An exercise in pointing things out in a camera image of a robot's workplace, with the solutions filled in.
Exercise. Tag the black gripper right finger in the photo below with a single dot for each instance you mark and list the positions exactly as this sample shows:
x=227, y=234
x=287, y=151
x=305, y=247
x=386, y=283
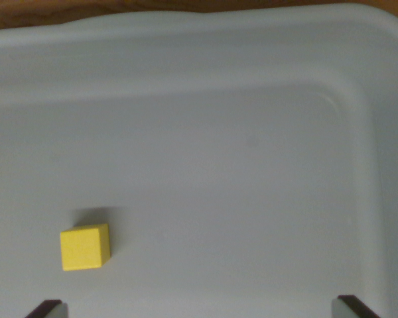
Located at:
x=350, y=308

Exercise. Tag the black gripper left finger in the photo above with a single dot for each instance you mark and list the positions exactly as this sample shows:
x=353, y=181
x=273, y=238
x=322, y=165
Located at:
x=49, y=309

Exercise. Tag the yellow cube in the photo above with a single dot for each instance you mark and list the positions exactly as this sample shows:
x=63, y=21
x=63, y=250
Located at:
x=83, y=248

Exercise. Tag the grey plastic bin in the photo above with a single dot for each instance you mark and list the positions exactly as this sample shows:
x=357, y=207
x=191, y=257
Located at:
x=219, y=149

